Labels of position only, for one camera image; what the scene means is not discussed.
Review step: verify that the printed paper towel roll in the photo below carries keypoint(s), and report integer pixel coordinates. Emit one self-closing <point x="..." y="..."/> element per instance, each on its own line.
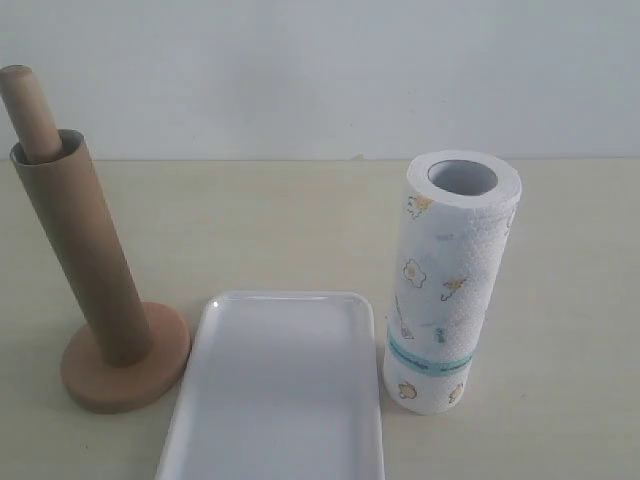
<point x="458" y="208"/>

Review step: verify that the brown cardboard tube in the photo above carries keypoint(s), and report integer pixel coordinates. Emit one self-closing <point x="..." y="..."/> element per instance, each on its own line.
<point x="69" y="201"/>

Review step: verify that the white rectangular tray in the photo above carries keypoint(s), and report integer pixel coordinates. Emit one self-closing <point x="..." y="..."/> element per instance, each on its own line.
<point x="279" y="385"/>

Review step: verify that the wooden paper towel holder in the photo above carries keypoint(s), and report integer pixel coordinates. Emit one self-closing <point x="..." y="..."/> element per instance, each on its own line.
<point x="91" y="382"/>

